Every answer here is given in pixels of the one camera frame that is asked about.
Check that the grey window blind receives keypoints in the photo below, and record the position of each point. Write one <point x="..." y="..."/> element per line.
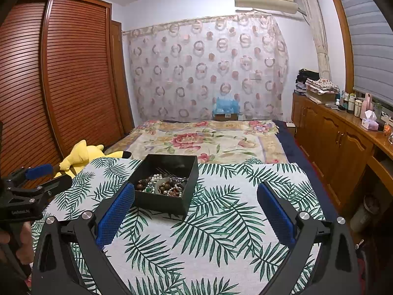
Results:
<point x="368" y="43"/>

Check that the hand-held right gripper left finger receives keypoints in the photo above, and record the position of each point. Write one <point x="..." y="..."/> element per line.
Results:
<point x="115" y="215"/>

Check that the beige tied drape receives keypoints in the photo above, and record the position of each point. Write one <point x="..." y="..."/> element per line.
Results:
<point x="319" y="43"/>

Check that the wooden louvered wardrobe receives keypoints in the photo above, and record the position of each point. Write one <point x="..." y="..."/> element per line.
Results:
<point x="76" y="83"/>

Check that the wooden cabinet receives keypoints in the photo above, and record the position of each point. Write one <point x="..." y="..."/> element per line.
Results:
<point x="334" y="147"/>

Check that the leaf print cloth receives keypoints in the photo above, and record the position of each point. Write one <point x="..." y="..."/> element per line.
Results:
<point x="215" y="221"/>

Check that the floral blanket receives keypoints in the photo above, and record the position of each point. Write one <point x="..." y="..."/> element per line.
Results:
<point x="190" y="141"/>

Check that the row of bottles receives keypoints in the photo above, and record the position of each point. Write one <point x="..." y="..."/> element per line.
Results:
<point x="357" y="104"/>

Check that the circle print curtain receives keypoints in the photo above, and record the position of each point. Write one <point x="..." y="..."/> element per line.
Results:
<point x="184" y="67"/>

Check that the stack of dark clothes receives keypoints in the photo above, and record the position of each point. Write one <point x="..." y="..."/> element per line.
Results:
<point x="308" y="76"/>

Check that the person's left hand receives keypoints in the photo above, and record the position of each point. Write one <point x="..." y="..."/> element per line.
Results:
<point x="27" y="236"/>

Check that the pile of mixed jewelry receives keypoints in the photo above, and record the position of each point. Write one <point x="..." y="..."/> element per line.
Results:
<point x="159" y="184"/>

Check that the cardboard box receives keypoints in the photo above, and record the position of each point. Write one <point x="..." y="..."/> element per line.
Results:
<point x="225" y="117"/>

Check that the floral patterned cloth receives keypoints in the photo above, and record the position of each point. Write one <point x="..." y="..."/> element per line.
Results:
<point x="322" y="84"/>

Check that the navy bed sheet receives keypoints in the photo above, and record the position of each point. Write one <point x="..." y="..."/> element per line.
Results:
<point x="307" y="172"/>

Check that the blue plastic bag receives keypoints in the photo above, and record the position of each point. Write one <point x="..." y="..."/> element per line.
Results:
<point x="225" y="106"/>

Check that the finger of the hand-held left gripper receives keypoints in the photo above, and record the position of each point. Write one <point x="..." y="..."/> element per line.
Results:
<point x="38" y="172"/>
<point x="58" y="186"/>

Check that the pink tissue box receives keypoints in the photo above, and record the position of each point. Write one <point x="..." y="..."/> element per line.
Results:
<point x="370" y="124"/>

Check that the yellow plush toy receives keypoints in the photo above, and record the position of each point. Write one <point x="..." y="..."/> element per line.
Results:
<point x="81" y="156"/>

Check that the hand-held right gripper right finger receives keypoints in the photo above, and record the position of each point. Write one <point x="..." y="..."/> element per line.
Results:
<point x="276" y="215"/>

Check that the grey plastic container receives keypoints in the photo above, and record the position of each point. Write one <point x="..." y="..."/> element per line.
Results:
<point x="363" y="215"/>

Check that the beige storage box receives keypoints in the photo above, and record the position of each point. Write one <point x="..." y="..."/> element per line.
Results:
<point x="321" y="97"/>

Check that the black jewelry box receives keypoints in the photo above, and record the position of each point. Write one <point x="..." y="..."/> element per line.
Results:
<point x="162" y="206"/>

